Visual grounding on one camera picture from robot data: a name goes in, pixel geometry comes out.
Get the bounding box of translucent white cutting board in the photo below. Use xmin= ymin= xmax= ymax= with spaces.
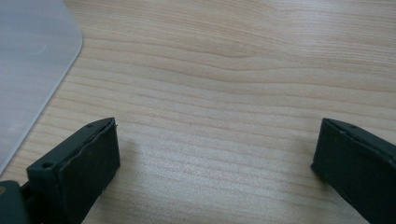
xmin=0 ymin=0 xmax=84 ymax=175

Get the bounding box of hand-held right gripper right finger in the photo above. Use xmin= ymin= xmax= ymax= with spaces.
xmin=310 ymin=118 xmax=396 ymax=224

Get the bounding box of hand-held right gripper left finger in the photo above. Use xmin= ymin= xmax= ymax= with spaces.
xmin=26 ymin=117 xmax=121 ymax=224

